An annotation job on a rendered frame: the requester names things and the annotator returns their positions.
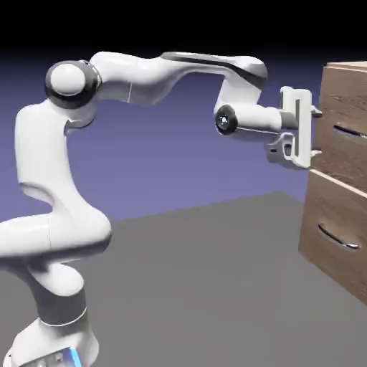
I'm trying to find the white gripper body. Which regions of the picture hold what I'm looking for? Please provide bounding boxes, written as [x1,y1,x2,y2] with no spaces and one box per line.
[279,85,314,170]

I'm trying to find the wooden drawer front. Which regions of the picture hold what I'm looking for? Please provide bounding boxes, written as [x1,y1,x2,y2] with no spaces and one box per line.
[311,65,367,194]
[297,169,367,307]

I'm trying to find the light wood cabinet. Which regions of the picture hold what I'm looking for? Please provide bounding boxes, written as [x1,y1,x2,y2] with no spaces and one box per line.
[297,60,367,307]

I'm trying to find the curved dark metal handle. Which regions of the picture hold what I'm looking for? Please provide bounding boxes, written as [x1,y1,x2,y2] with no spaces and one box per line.
[334,125,367,138]
[317,224,361,249]

